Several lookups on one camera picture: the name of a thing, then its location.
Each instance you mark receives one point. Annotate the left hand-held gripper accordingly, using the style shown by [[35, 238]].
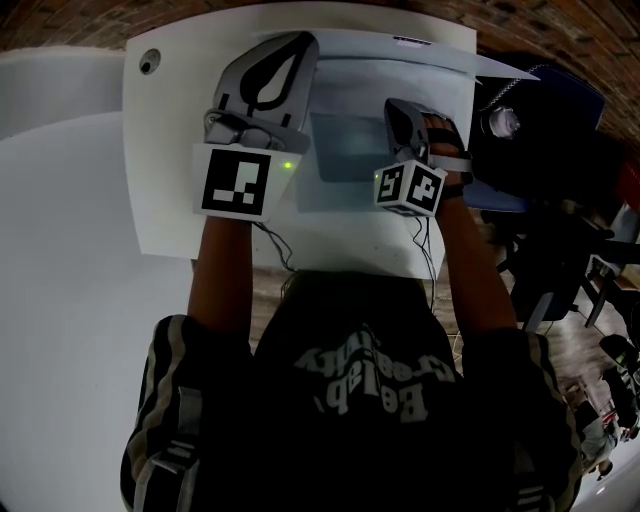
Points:
[[232, 182]]

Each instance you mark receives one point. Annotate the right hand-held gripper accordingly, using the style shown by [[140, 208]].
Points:
[[410, 187]]

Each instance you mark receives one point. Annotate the person's left forearm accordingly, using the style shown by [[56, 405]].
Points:
[[222, 280]]

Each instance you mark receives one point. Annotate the person's right forearm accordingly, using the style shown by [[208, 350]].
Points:
[[475, 280]]

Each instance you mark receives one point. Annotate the person's right hand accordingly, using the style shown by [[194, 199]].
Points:
[[450, 145]]

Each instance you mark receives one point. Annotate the round silver object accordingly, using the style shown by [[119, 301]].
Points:
[[504, 122]]

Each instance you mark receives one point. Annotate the white table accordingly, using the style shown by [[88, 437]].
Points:
[[165, 175]]

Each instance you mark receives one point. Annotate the blue office chair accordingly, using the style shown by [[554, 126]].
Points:
[[570, 92]]

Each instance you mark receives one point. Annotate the red crate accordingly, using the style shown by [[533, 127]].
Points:
[[631, 185]]

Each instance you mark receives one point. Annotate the person's green printed shirt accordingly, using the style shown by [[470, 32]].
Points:
[[325, 450]]

